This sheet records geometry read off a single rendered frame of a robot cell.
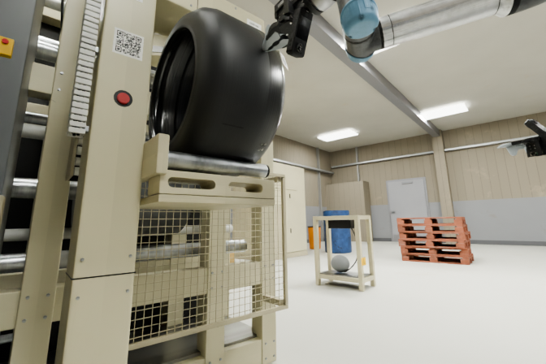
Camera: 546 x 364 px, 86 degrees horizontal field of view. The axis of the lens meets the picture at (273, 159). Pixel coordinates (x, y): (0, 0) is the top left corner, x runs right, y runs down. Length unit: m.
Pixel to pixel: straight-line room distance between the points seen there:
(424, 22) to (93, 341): 1.03
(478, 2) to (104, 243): 1.01
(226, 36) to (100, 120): 0.39
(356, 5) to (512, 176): 10.38
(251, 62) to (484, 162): 10.40
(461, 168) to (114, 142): 10.68
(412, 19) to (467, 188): 10.27
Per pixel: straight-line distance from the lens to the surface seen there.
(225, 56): 0.83
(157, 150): 0.74
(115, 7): 0.99
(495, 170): 10.95
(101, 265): 0.82
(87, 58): 0.91
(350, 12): 0.68
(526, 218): 10.83
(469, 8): 0.85
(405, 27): 0.81
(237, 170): 0.87
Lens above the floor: 0.73
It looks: 12 degrees up
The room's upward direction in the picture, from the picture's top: 1 degrees counter-clockwise
